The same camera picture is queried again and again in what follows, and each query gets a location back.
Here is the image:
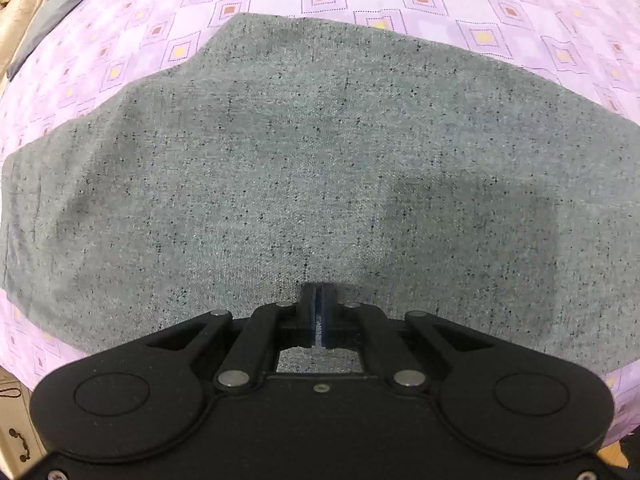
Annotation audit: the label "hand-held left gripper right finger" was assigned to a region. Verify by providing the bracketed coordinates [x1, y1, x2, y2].
[320, 284, 493, 389]

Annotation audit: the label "grey speckled pants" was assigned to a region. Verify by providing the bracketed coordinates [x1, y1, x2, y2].
[0, 12, 640, 377]

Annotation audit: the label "blue-grey cloth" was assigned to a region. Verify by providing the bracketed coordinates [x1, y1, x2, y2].
[6, 0, 123, 80]

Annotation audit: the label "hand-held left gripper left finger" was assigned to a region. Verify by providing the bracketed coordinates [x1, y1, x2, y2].
[147, 284, 317, 389]

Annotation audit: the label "golden cream pillow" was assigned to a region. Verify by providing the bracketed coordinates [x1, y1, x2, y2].
[0, 0, 60, 63]

